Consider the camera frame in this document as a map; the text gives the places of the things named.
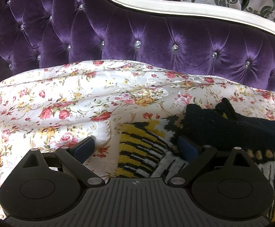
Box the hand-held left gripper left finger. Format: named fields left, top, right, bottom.
left=18, top=136, right=105, bottom=188

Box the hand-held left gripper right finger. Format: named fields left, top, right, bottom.
left=168, top=135, right=254, bottom=187

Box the striped knit sweater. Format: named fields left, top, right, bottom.
left=117, top=97, right=275, bottom=224

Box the floral blanket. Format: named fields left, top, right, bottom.
left=0, top=59, right=275, bottom=220

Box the purple tufted sofa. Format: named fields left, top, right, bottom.
left=0, top=0, right=275, bottom=95

